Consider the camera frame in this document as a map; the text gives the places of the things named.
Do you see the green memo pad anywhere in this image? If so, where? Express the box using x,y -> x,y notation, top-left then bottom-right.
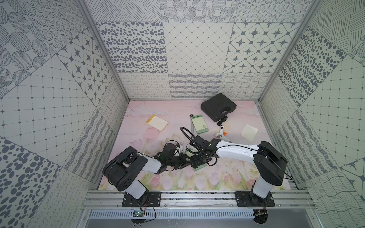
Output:
193,115 -> 209,135
185,145 -> 212,172

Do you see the black plastic tool case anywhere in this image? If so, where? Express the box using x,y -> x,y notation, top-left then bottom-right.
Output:
201,93 -> 237,122

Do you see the yellow-top memo pad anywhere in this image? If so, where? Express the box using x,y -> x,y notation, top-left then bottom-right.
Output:
146,115 -> 169,132

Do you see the aluminium rail frame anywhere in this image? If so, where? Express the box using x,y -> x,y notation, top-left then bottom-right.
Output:
81,190 -> 315,209

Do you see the right circuit board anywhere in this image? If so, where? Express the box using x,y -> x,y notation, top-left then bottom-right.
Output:
253,209 -> 268,224

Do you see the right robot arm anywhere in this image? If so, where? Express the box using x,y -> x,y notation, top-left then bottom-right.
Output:
189,136 -> 288,199

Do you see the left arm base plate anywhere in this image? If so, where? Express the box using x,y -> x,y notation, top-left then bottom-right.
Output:
122,191 -> 162,208

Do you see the white orange glue gun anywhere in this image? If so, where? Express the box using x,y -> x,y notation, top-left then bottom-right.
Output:
215,125 -> 231,143

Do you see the silver ratchet wrench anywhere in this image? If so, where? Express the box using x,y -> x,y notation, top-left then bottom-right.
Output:
190,114 -> 195,135

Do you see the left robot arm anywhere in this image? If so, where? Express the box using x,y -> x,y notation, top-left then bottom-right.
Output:
103,143 -> 191,202

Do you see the torn cream memo page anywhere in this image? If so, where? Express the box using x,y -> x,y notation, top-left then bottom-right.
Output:
240,124 -> 258,142

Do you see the left circuit board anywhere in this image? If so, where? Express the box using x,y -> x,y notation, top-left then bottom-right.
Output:
131,210 -> 145,219

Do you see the circuit board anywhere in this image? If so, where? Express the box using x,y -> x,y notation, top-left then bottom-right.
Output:
131,210 -> 145,219
253,209 -> 268,224

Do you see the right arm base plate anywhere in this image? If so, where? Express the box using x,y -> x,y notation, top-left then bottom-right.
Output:
234,191 -> 275,207

